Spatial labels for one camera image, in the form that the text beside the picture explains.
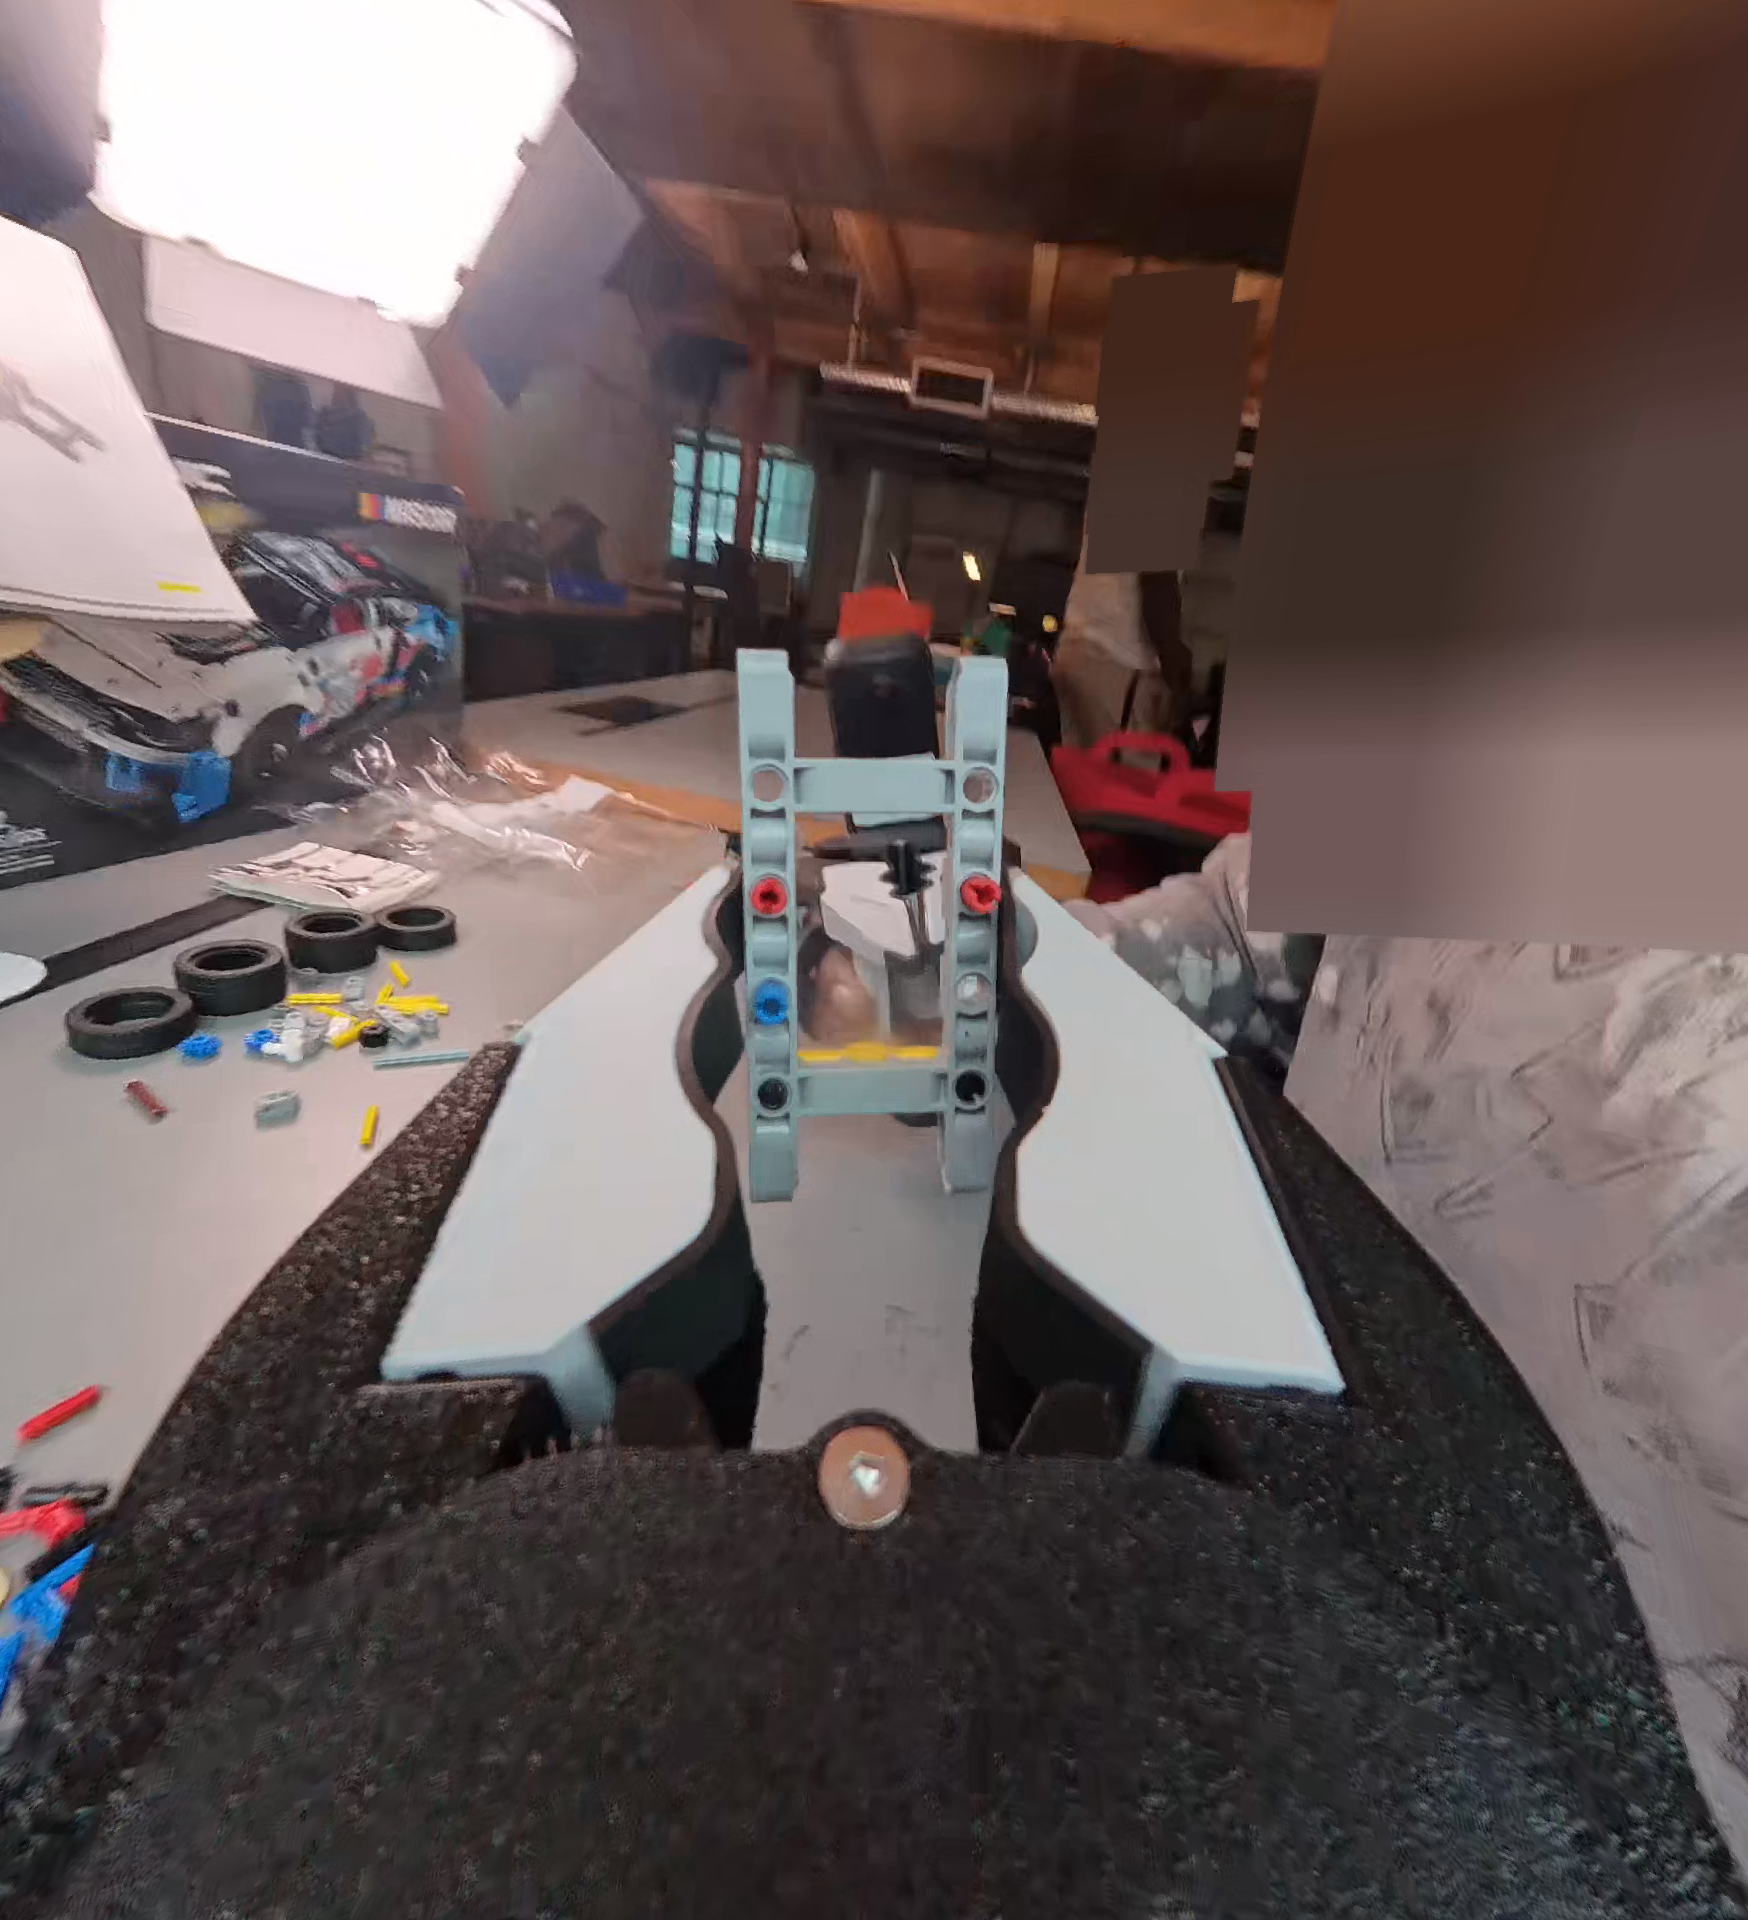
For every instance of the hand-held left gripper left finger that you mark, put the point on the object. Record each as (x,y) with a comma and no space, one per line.
(557,1201)

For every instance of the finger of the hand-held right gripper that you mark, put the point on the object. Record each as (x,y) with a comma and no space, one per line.
(854,917)
(925,923)

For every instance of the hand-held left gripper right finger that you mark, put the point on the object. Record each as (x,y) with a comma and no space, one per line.
(1160,1201)

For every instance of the grey toy brick frame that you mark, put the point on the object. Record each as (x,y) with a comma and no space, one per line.
(766,749)

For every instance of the person's right forearm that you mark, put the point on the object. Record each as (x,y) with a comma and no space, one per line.
(1203,961)

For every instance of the grey desk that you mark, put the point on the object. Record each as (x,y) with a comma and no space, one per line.
(139,1201)

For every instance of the person's right hand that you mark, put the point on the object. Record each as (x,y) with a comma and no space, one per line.
(838,1000)

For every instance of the orange crate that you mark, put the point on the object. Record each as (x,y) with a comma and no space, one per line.
(881,618)

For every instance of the light grey axle rod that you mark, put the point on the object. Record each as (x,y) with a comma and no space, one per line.
(424,1058)

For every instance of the paned window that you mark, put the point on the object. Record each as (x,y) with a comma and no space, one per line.
(701,499)

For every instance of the small grey connector brick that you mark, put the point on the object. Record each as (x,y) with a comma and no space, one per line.
(278,1108)

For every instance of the pile of yellow grey bricks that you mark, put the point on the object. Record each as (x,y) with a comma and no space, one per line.
(297,1038)

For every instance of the black toy tire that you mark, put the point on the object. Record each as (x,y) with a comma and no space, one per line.
(392,933)
(300,945)
(199,984)
(93,1032)

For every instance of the wood-edged grey table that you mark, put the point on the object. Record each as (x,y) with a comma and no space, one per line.
(543,734)

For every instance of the clear plastic bag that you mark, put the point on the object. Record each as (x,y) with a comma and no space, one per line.
(516,828)

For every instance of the sticker sheet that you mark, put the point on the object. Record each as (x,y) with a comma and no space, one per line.
(323,878)

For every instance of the person's grey patterned hoodie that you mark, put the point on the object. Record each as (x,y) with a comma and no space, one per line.
(1562,1274)

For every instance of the dark red toy axle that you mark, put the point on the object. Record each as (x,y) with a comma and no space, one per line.
(147,1096)

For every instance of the toy car set box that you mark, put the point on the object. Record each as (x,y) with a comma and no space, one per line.
(336,662)

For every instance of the pile of blue black red pins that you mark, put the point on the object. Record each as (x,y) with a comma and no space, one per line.
(20,1615)

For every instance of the white instruction booklet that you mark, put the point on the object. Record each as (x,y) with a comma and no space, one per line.
(33,451)

